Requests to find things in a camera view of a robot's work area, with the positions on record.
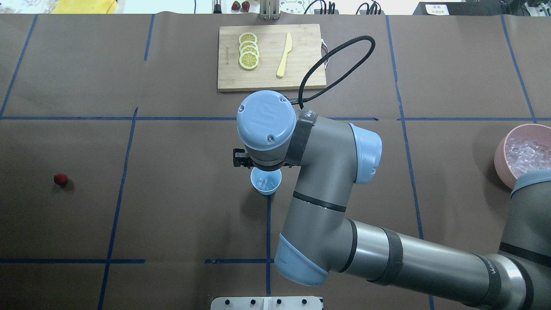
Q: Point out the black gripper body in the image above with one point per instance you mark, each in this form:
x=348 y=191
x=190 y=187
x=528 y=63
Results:
x=240 y=158

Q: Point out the ice cube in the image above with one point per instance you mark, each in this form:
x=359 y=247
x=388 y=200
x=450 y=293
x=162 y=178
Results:
x=263 y=184

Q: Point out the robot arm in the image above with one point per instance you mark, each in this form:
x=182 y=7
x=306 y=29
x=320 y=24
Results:
x=318 y=238

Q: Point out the light blue paper cup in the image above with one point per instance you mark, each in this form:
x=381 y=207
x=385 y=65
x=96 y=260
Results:
x=275 y=178

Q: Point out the pile of clear ice cubes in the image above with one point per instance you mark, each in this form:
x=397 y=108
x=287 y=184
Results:
x=524 y=155

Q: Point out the bottom lemon slice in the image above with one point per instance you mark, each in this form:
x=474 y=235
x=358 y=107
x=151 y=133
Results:
x=248 y=61

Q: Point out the lemon slice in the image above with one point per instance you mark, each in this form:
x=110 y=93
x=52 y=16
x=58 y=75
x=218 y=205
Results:
x=247 y=37
x=249 y=51
x=247 y=43
x=248 y=61

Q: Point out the bamboo cutting board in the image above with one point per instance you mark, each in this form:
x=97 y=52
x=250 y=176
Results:
x=306 y=51

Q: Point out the top lemon slice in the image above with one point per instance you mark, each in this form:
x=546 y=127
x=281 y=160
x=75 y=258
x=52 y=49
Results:
x=247 y=37

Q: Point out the yellow plastic knife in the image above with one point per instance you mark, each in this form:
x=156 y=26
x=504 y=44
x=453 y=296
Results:
x=280 y=73

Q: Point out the right strawberry at table edge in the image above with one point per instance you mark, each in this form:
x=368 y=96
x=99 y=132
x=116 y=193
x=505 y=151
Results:
x=245 y=6

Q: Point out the red strawberry on table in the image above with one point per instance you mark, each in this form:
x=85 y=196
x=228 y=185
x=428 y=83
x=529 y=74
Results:
x=60 y=179

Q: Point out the yellow cloth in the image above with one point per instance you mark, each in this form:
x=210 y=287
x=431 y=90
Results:
x=85 y=7

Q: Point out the pink bowl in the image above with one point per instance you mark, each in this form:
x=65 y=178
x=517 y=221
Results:
x=538 y=132

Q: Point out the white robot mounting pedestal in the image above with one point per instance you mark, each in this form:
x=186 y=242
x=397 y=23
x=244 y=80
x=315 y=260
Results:
x=268 y=303

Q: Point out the aluminium frame post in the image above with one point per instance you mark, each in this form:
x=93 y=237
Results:
x=269 y=9

